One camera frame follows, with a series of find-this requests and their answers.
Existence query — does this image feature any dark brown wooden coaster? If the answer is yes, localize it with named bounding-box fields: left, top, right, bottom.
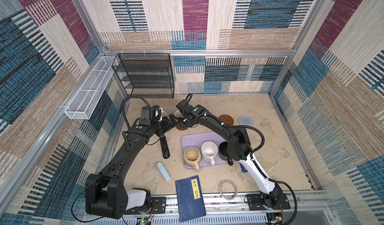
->
left=176, top=125, right=189, bottom=131

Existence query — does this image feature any brown round coaster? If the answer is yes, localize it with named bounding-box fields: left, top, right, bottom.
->
left=219, top=115, right=234, bottom=126

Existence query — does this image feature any grey woven round coaster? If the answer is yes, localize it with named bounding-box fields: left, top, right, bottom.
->
left=238, top=116, right=255, bottom=127

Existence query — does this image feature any light blue mug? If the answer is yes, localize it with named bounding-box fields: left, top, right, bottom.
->
left=174, top=110, right=183, bottom=118

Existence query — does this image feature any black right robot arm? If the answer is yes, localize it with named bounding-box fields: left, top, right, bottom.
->
left=170, top=93, right=298, bottom=225

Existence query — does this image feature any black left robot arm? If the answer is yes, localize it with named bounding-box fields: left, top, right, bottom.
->
left=80, top=102, right=181, bottom=220

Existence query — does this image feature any lilac plastic tray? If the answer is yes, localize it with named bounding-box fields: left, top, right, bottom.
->
left=181, top=132, right=229, bottom=170

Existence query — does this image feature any black stapler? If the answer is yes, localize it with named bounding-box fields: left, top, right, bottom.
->
left=160, top=135, right=170, bottom=159

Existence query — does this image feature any beige ceramic mug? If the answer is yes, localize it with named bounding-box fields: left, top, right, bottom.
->
left=184, top=147, right=202, bottom=172

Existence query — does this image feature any white ceramic mug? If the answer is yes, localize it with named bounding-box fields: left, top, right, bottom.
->
left=201, top=142, right=219, bottom=166

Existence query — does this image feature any light blue small case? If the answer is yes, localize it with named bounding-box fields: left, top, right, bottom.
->
left=157, top=162, right=171, bottom=181

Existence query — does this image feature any black ceramic mug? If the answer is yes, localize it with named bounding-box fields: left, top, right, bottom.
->
left=219, top=142, right=233, bottom=166

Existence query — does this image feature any dark blue book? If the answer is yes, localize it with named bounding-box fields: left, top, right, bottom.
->
left=175, top=176, right=207, bottom=223

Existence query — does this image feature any clear tape roll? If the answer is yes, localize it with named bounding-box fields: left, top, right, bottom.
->
left=219, top=180, right=238, bottom=201

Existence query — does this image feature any blue stapler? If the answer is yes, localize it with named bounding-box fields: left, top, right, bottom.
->
left=241, top=164, right=248, bottom=173

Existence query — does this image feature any black wire shelf rack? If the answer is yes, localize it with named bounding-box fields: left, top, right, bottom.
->
left=112, top=53, right=175, bottom=99

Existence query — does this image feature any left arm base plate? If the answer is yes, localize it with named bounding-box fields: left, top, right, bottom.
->
left=124, top=197, right=166, bottom=215

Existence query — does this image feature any white wire mesh basket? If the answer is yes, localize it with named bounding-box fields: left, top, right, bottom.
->
left=65, top=57, right=115, bottom=120

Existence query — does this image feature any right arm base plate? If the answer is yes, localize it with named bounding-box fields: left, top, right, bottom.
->
left=245, top=193, right=291, bottom=211

